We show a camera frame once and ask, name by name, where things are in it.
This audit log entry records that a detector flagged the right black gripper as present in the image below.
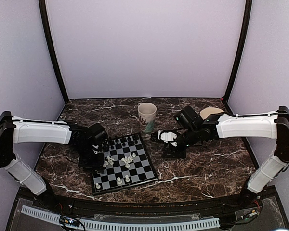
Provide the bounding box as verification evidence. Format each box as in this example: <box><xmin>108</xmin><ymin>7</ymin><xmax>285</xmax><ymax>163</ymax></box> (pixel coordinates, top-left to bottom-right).
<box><xmin>162</xmin><ymin>126</ymin><xmax>200</xmax><ymax>159</ymax></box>

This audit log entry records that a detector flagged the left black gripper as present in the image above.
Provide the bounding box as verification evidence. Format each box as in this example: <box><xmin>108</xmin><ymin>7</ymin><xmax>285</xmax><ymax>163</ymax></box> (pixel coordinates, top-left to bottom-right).
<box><xmin>74</xmin><ymin>143</ymin><xmax>105</xmax><ymax>174</ymax></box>

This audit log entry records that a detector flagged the black grey chessboard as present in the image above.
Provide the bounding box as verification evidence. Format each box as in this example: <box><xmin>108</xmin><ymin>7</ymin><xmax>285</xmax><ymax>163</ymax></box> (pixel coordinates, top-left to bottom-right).
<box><xmin>92</xmin><ymin>133</ymin><xmax>158</xmax><ymax>196</ymax></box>

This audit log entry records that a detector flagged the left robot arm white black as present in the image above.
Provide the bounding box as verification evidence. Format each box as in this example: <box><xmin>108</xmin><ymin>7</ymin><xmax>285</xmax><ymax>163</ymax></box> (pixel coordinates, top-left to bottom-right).
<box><xmin>0</xmin><ymin>111</ymin><xmax>108</xmax><ymax>210</ymax></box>

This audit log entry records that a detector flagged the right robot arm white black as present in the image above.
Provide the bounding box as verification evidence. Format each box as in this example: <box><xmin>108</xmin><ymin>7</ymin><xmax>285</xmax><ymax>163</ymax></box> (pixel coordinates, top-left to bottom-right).
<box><xmin>157</xmin><ymin>106</ymin><xmax>289</xmax><ymax>209</ymax></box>

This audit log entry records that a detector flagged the beige bowl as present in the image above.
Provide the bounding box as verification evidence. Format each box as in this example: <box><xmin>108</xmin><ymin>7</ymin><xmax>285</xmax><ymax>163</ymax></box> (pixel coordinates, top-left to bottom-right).
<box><xmin>200</xmin><ymin>107</ymin><xmax>224</xmax><ymax>119</ymax></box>

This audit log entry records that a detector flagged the cream floral mug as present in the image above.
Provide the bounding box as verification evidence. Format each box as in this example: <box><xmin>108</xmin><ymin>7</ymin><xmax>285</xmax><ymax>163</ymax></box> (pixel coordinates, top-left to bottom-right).
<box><xmin>137</xmin><ymin>103</ymin><xmax>157</xmax><ymax>133</ymax></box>

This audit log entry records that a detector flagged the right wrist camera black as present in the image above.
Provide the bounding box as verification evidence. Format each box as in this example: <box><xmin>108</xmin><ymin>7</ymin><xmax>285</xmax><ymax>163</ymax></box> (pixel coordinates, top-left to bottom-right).
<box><xmin>174</xmin><ymin>106</ymin><xmax>203</xmax><ymax>130</ymax></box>

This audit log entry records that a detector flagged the white slotted cable duct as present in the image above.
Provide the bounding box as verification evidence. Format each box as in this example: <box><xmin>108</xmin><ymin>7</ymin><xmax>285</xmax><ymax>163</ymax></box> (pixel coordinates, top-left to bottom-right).
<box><xmin>21</xmin><ymin>205</ymin><xmax>220</xmax><ymax>231</ymax></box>

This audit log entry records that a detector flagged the black front rail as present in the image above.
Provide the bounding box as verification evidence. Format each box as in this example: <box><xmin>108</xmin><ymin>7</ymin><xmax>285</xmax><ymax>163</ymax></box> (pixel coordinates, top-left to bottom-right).
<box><xmin>17</xmin><ymin>186</ymin><xmax>276</xmax><ymax>218</ymax></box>

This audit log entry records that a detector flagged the right black frame post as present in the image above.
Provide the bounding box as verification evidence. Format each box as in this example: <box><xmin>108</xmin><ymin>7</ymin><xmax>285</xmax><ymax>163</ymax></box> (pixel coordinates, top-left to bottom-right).
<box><xmin>223</xmin><ymin>0</ymin><xmax>253</xmax><ymax>103</ymax></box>

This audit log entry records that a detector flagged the black frame post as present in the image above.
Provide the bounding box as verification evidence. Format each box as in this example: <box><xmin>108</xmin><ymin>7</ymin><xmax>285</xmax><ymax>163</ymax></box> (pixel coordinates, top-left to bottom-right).
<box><xmin>223</xmin><ymin>0</ymin><xmax>253</xmax><ymax>103</ymax></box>
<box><xmin>38</xmin><ymin>0</ymin><xmax>69</xmax><ymax>103</ymax></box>

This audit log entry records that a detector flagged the left black frame post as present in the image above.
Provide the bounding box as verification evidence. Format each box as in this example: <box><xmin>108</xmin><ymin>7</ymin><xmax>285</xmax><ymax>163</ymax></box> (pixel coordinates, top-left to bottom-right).
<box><xmin>38</xmin><ymin>0</ymin><xmax>69</xmax><ymax>103</ymax></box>

